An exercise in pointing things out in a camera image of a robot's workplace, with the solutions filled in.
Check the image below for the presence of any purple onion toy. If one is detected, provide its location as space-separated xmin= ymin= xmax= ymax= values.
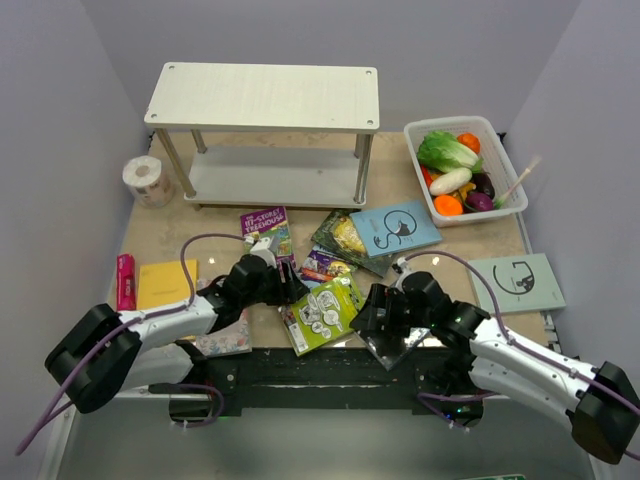
xmin=464 ymin=191 xmax=494 ymax=213

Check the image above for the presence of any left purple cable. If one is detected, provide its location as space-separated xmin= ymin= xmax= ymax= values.
xmin=14 ymin=232 xmax=251 ymax=456

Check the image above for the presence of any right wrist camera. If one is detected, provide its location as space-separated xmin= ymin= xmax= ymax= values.
xmin=392 ymin=256 xmax=408 ymax=276

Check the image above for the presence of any floral pastel notebook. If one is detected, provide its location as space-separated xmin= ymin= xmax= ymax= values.
xmin=192 ymin=310 xmax=252 ymax=358

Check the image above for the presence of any blue Treehouse paperback book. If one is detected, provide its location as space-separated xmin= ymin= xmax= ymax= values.
xmin=299 ymin=245 xmax=358 ymax=288

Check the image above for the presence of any red pepper toy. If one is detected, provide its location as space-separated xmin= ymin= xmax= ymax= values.
xmin=420 ymin=166 xmax=433 ymax=188

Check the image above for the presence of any grey-green cat book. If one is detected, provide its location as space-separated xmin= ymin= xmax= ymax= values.
xmin=469 ymin=253 xmax=566 ymax=314

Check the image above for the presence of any orange carrot toy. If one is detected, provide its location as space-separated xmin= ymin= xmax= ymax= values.
xmin=433 ymin=195 xmax=464 ymax=217

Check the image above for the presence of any green cartoon paperback book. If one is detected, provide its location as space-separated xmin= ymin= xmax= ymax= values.
xmin=279 ymin=274 xmax=364 ymax=357

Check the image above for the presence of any dark green illustrated book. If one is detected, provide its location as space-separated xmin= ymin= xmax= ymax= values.
xmin=311 ymin=209 xmax=393 ymax=277

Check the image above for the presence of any yellow pepper toy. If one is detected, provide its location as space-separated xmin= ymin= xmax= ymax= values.
xmin=451 ymin=182 xmax=476 ymax=203

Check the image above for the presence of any green lettuce toy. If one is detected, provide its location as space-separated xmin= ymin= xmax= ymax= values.
xmin=416 ymin=131 xmax=483 ymax=173

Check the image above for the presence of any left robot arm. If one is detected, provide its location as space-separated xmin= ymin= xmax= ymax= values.
xmin=45 ymin=254 xmax=309 ymax=413

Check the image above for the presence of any orange pumpkin toy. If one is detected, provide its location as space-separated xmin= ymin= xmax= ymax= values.
xmin=457 ymin=132 xmax=481 ymax=155

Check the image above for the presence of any toilet paper roll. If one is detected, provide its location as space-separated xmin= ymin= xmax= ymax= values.
xmin=122 ymin=155 xmax=174 ymax=208

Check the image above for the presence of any dark glossy hardcover book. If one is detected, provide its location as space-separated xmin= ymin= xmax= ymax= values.
xmin=356 ymin=327 xmax=430 ymax=372

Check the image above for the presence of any green onion toy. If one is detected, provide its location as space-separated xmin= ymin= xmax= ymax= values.
xmin=493 ymin=155 xmax=542 ymax=209

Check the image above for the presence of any yellow book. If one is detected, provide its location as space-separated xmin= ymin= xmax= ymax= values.
xmin=136 ymin=261 xmax=190 ymax=310

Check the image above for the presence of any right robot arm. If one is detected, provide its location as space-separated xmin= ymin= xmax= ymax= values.
xmin=351 ymin=272 xmax=639 ymax=465

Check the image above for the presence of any white radish toy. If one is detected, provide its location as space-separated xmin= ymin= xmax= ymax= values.
xmin=429 ymin=167 xmax=472 ymax=196

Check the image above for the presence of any purple Treehouse paperback book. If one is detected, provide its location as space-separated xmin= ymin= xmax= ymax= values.
xmin=240 ymin=206 xmax=296 ymax=268

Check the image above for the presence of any light blue cat book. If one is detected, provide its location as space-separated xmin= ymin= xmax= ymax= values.
xmin=350 ymin=200 xmax=442 ymax=258

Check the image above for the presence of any purple eggplant toy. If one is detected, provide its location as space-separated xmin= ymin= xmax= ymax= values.
xmin=471 ymin=172 xmax=495 ymax=199

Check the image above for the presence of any white plastic basket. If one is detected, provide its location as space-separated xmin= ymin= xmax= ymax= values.
xmin=404 ymin=116 xmax=529 ymax=227

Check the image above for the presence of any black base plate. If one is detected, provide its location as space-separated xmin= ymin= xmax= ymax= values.
xmin=87 ymin=344 xmax=501 ymax=419

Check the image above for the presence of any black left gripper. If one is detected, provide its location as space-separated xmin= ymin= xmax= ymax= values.
xmin=241 ymin=259 xmax=309 ymax=309

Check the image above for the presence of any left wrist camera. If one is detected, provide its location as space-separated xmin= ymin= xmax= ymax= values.
xmin=244 ymin=235 xmax=278 ymax=267

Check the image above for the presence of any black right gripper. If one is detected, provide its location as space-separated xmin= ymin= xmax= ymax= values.
xmin=349 ymin=283 xmax=434 ymax=338

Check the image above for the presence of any white two-tier shelf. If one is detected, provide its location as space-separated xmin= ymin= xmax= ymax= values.
xmin=144 ymin=61 xmax=380 ymax=209

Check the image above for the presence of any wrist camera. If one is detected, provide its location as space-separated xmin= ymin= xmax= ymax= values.
xmin=392 ymin=256 xmax=408 ymax=276
xmin=244 ymin=235 xmax=278 ymax=267

